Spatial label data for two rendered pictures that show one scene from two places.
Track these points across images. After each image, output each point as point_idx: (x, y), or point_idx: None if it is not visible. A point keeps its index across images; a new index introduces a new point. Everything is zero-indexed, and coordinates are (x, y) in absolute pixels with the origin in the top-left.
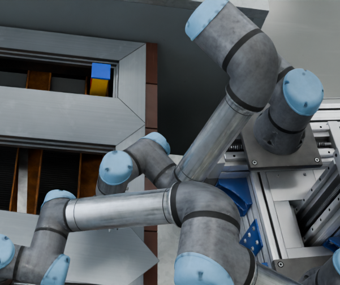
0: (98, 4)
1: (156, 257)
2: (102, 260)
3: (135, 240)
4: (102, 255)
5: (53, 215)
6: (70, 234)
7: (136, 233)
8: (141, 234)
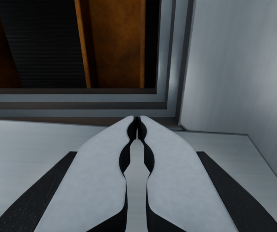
0: None
1: None
2: (143, 218)
3: (250, 171)
4: (141, 211)
5: None
6: (35, 169)
7: (260, 152)
8: (276, 155)
